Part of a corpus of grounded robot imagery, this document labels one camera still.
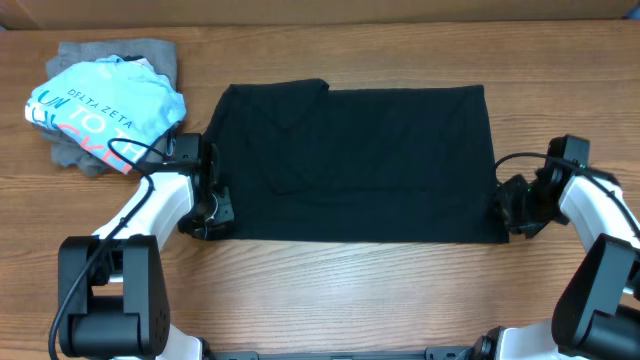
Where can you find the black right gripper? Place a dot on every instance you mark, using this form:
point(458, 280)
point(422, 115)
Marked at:
point(513, 203)

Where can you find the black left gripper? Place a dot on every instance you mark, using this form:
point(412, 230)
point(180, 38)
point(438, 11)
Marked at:
point(226, 212)

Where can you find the dark teal t-shirt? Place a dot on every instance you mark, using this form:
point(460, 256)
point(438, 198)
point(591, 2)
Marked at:
point(303, 161)

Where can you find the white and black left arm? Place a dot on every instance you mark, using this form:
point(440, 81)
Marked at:
point(112, 297)

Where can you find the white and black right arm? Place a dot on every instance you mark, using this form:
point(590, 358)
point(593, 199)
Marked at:
point(589, 320)

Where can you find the light blue printed t-shirt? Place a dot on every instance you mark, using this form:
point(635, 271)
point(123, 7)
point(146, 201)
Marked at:
point(113, 108)

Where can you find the grey folded garment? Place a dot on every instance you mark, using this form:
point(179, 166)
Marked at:
point(161, 55)

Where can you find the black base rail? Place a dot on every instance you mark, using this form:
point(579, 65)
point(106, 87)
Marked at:
point(430, 353)

